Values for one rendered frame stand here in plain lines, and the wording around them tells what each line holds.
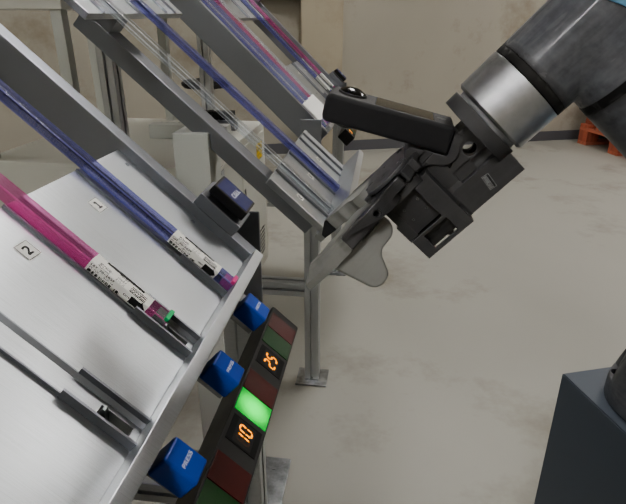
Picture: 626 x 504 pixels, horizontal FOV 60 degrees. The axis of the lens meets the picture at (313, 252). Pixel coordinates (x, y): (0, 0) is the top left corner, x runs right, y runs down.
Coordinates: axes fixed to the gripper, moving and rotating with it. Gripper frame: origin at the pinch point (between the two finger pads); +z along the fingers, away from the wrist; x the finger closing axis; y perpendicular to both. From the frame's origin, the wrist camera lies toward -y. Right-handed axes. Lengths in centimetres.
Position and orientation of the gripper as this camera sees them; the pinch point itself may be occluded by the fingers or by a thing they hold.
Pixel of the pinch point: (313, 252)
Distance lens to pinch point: 54.7
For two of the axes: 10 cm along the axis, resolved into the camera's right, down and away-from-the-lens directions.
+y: 7.3, 6.6, 1.8
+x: 1.3, -4.0, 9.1
